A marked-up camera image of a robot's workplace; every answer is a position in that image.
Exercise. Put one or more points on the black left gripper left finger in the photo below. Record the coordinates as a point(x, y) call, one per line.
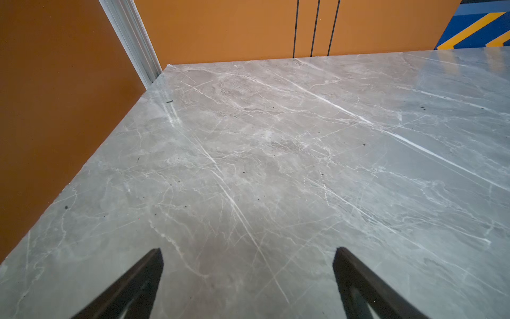
point(133, 294)

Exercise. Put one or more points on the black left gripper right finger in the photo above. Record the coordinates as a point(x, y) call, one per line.
point(363, 293)

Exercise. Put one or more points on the aluminium left corner post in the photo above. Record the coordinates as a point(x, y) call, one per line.
point(130, 30)

